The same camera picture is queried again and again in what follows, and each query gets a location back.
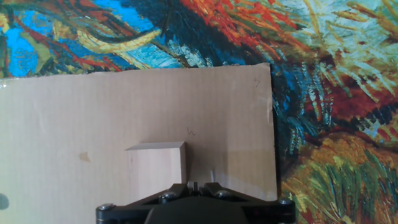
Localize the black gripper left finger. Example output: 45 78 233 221
95 182 196 224

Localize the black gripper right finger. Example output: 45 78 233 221
197 182 297 224

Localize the small light wooden block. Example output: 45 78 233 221
125 141 188 203

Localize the brown cardboard sheet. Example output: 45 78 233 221
0 63 279 224

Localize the colourful sunflower painting cloth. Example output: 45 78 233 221
0 0 398 224

